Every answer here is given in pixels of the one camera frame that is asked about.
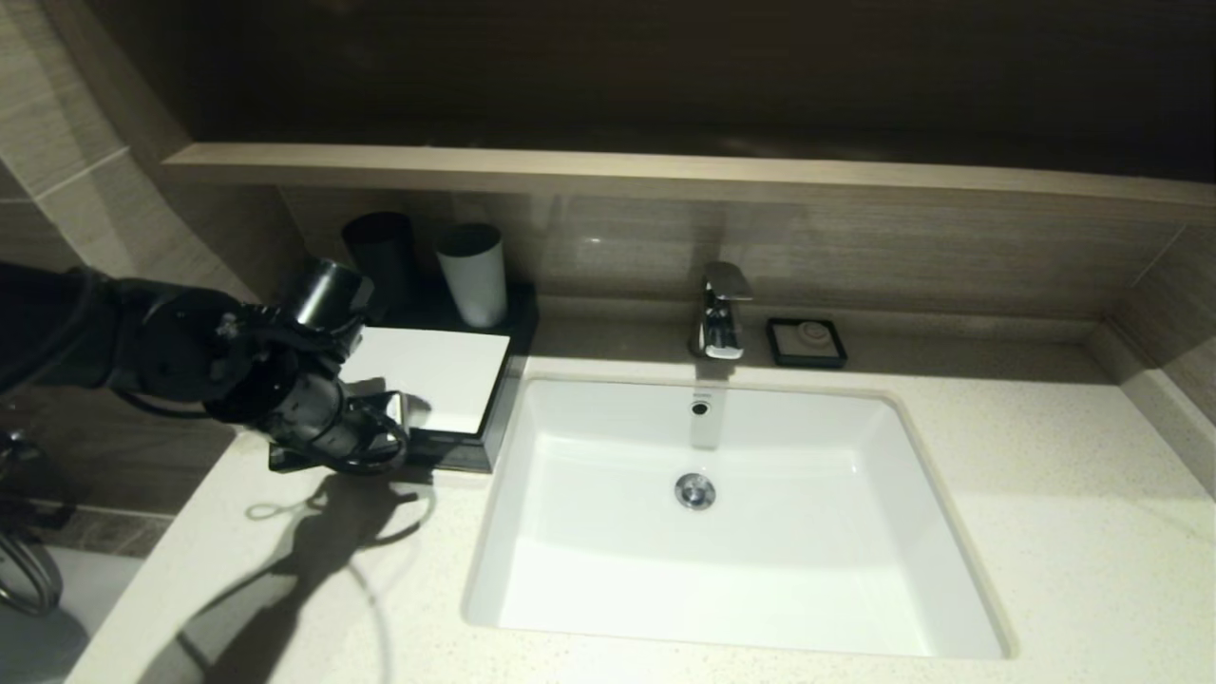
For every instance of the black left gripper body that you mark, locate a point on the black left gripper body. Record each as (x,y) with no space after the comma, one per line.
(356,437)

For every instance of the grey plastic cup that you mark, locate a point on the grey plastic cup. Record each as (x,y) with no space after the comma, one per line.
(472,280)

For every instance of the black and orange left arm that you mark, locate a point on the black and orange left arm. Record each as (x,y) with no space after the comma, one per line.
(171,351)

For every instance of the black box with white top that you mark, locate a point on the black box with white top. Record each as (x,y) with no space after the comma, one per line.
(456,370)

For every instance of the black cup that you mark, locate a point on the black cup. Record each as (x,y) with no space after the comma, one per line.
(385,247)

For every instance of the chrome sink drain plug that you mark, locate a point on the chrome sink drain plug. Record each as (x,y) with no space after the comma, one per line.
(694,490)

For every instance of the chrome faucet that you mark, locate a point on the chrome faucet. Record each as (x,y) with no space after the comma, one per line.
(720,313)

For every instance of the white ceramic sink basin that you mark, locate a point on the white ceramic sink basin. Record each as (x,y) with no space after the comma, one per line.
(760,570)

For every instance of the black square soap dish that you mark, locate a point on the black square soap dish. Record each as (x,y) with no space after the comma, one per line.
(779,351)

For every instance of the round white soap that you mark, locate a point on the round white soap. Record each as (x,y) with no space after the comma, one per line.
(810,332)

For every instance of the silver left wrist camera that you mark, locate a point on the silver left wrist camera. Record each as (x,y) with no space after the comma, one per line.
(398,410)

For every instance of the wooden wall ledge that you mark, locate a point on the wooden wall ledge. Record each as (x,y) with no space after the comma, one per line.
(665,176)

